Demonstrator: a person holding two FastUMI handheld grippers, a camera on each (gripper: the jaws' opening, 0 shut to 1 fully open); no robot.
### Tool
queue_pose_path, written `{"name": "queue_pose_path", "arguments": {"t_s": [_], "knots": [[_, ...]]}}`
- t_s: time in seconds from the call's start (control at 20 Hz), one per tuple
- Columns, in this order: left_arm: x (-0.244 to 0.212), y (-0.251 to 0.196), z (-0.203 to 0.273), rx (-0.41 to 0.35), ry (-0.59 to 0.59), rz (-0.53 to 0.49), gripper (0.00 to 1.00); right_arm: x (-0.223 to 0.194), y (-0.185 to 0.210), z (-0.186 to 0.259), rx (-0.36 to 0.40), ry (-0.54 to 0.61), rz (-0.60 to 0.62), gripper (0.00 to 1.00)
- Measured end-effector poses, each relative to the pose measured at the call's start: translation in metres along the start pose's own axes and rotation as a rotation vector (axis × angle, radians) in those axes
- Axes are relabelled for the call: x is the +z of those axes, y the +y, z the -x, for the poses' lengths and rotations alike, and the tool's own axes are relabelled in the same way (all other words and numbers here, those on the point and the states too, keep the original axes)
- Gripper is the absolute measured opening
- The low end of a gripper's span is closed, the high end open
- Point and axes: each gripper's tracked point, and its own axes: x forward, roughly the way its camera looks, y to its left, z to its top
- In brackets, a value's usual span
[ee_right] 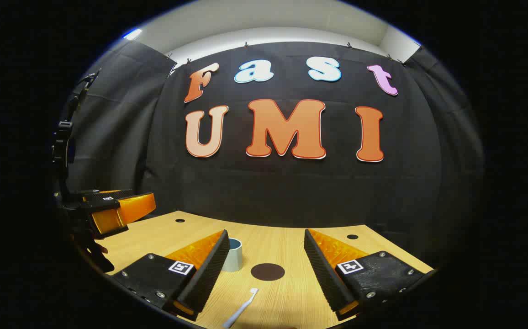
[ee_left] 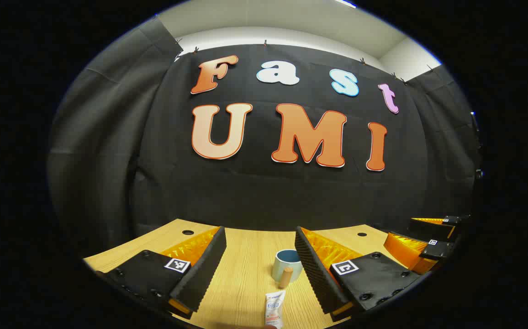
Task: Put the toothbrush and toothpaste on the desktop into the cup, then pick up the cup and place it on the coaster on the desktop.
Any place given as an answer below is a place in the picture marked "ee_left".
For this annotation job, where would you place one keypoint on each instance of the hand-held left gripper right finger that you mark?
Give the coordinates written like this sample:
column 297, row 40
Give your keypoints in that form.
column 319, row 274

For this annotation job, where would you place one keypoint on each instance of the white toothpaste tube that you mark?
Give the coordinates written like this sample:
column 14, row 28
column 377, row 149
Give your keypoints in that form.
column 274, row 310

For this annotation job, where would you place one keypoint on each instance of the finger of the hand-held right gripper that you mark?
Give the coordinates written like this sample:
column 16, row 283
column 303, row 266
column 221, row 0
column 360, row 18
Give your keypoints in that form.
column 440, row 250
column 428, row 230

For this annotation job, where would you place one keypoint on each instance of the ceiling light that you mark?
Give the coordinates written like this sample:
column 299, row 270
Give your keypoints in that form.
column 346, row 3

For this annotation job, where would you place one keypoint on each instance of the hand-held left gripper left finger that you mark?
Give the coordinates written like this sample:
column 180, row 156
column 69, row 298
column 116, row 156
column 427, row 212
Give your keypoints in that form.
column 200, row 274

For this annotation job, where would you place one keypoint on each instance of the wooden desktop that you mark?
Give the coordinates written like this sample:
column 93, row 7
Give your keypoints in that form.
column 245, row 274

